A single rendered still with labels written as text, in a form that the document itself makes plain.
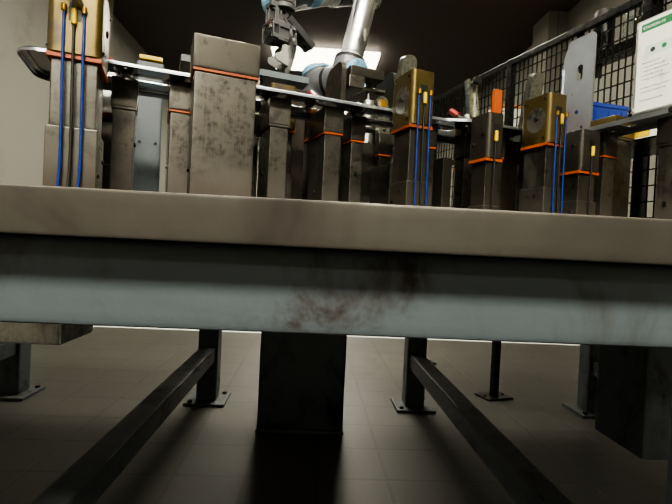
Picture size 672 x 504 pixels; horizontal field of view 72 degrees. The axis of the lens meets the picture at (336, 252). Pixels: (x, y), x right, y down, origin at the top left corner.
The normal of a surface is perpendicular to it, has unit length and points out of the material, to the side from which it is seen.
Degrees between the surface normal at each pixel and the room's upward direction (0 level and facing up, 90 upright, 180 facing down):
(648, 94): 90
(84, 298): 90
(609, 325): 90
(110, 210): 90
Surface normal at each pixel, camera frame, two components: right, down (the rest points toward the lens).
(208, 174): 0.37, 0.03
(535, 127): -0.93, -0.04
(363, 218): 0.05, 0.02
